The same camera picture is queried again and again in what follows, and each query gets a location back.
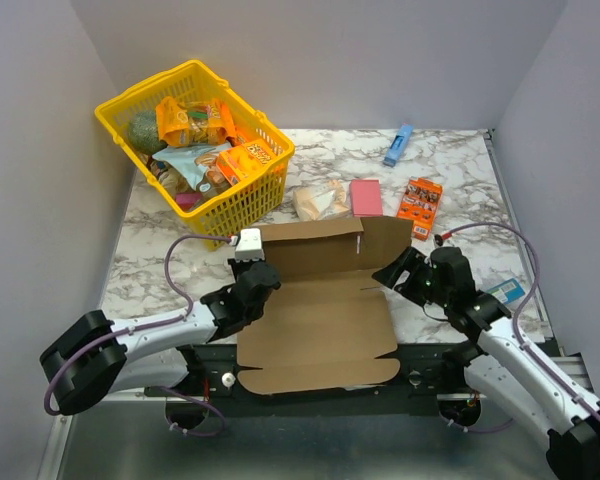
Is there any brown cardboard box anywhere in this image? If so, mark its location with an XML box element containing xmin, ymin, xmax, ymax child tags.
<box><xmin>237</xmin><ymin>216</ymin><xmax>412</xmax><ymax>395</ymax></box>

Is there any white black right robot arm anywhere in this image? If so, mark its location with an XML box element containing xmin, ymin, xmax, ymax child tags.
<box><xmin>372</xmin><ymin>247</ymin><xmax>600</xmax><ymax>479</ymax></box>

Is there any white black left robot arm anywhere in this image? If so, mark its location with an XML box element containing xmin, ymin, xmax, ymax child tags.
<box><xmin>39</xmin><ymin>261</ymin><xmax>281</xmax><ymax>416</ymax></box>

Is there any orange printed box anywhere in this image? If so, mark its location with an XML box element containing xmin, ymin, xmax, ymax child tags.
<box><xmin>396</xmin><ymin>177</ymin><xmax>443</xmax><ymax>241</ymax></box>

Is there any blue white toothpaste box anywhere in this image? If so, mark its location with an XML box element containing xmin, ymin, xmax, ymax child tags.
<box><xmin>486</xmin><ymin>278</ymin><xmax>525</xmax><ymax>305</ymax></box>

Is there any pink flat box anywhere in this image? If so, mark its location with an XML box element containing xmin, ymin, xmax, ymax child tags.
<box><xmin>349</xmin><ymin>179</ymin><xmax>383</xmax><ymax>217</ymax></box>

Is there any blue narrow box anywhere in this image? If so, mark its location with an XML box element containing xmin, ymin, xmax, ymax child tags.
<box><xmin>383</xmin><ymin>123</ymin><xmax>414</xmax><ymax>167</ymax></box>

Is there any orange cracker box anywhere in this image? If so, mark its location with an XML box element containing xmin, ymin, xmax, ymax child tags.
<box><xmin>216</xmin><ymin>139</ymin><xmax>276</xmax><ymax>186</ymax></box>

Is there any pink small box in basket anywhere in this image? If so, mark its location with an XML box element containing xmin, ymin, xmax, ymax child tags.
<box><xmin>175</xmin><ymin>192</ymin><xmax>204</xmax><ymax>212</ymax></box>

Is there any beige tissue pack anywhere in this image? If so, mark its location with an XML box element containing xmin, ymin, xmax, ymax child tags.
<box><xmin>292</xmin><ymin>180</ymin><xmax>351</xmax><ymax>222</ymax></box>

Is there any yellow plastic shopping basket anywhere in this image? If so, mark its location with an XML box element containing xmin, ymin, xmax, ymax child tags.
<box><xmin>95</xmin><ymin>60</ymin><xmax>295</xmax><ymax>248</ymax></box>

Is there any light blue bread bag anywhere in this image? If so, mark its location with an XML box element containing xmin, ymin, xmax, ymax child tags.
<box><xmin>153</xmin><ymin>142</ymin><xmax>231</xmax><ymax>197</ymax></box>

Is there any orange snack bag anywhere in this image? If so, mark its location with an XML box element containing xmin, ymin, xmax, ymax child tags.
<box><xmin>155</xmin><ymin>97</ymin><xmax>236</xmax><ymax>147</ymax></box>

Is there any green round vegetable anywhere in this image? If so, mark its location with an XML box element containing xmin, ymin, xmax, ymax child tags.
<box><xmin>127</xmin><ymin>110</ymin><xmax>167</xmax><ymax>156</ymax></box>

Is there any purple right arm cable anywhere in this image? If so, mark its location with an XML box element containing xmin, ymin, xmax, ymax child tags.
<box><xmin>432</xmin><ymin>221</ymin><xmax>600</xmax><ymax>446</ymax></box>

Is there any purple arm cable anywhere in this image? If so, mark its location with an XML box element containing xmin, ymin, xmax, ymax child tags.
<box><xmin>42</xmin><ymin>233</ymin><xmax>239</xmax><ymax>416</ymax></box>
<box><xmin>432</xmin><ymin>221</ymin><xmax>600</xmax><ymax>446</ymax></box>

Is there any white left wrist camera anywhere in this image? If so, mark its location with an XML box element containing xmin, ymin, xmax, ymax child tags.
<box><xmin>229</xmin><ymin>228</ymin><xmax>265</xmax><ymax>262</ymax></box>

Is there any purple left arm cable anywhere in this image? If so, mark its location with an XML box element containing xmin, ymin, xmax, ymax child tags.
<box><xmin>42</xmin><ymin>233</ymin><xmax>239</xmax><ymax>416</ymax></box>

